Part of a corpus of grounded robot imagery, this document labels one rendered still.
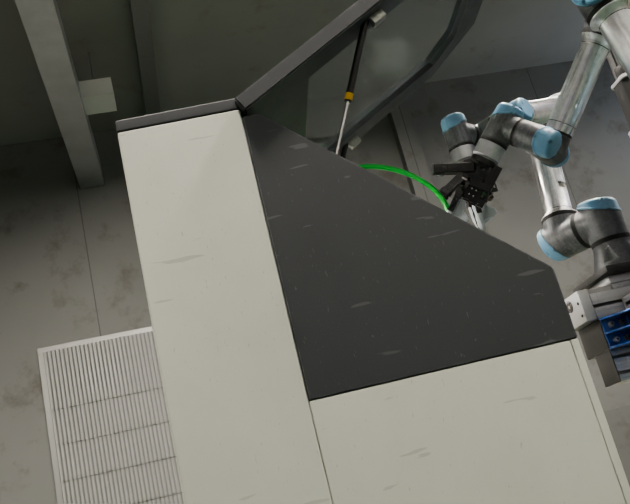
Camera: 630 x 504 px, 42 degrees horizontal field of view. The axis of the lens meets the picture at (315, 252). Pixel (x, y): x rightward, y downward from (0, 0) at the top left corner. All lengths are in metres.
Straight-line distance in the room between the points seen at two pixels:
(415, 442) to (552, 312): 0.41
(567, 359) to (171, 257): 0.86
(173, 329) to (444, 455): 0.60
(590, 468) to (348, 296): 0.59
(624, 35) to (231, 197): 1.02
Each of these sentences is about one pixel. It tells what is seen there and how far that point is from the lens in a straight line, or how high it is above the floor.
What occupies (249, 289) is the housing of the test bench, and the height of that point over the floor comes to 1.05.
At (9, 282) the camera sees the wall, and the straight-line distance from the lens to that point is 11.68.
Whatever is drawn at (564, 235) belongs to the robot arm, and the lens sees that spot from 2.61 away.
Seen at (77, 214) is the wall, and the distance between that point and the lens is 11.87.
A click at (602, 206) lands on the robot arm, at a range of 2.56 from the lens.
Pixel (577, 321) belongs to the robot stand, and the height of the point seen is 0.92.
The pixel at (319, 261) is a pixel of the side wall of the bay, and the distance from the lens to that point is 1.75.
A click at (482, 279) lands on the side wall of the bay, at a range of 1.78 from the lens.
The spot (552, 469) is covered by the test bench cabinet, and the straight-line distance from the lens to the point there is 1.74.
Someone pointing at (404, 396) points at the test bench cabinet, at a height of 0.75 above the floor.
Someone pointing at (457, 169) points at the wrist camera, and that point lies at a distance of 2.17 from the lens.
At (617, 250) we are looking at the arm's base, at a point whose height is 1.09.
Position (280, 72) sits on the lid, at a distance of 1.92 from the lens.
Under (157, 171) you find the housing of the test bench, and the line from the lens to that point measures 1.84.
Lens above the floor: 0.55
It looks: 18 degrees up
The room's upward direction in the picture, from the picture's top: 14 degrees counter-clockwise
